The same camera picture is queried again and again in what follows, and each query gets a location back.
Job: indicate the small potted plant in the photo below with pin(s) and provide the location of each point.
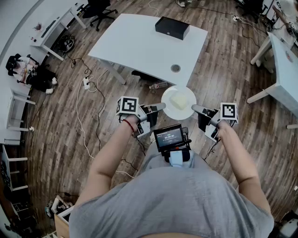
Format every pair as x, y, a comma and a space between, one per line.
38, 26

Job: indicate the small white power strip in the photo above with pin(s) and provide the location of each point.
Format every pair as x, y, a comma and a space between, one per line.
235, 17

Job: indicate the white side desk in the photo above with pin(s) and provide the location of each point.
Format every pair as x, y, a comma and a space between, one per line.
51, 14

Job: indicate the black rectangular box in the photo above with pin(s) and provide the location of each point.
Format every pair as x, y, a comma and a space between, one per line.
171, 27

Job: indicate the person's left forearm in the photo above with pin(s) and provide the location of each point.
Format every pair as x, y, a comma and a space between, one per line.
111, 148

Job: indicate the pale yellow butter block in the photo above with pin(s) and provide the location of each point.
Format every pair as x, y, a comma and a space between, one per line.
178, 100

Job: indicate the round table grommet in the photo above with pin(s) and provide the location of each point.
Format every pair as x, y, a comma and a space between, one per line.
175, 67

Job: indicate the chest-mounted screen device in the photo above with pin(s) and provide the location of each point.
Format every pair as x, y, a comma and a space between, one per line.
168, 137

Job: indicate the grey shirt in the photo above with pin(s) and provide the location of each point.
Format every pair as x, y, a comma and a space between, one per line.
167, 204

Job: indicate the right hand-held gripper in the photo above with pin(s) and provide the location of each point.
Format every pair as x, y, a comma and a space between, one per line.
229, 111

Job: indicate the black equipment pile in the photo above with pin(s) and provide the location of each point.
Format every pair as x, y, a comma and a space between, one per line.
66, 43

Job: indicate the black office chair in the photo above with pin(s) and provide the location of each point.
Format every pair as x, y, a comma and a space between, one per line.
250, 8
97, 9

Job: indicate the floor equipment pile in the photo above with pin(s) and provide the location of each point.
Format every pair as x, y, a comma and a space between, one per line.
58, 205

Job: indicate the clear plastic bottle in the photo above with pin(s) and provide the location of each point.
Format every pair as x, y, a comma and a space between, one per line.
158, 85

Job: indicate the white round plate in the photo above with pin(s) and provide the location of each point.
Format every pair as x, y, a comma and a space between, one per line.
171, 114

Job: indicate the white work table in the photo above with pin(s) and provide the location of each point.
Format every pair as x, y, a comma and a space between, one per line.
139, 46

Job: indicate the black keyboard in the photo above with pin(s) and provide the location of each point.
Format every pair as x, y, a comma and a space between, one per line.
48, 28

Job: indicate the person's right forearm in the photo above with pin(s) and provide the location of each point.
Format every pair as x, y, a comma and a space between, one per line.
237, 153

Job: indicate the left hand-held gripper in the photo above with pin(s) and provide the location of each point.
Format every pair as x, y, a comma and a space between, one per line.
127, 105

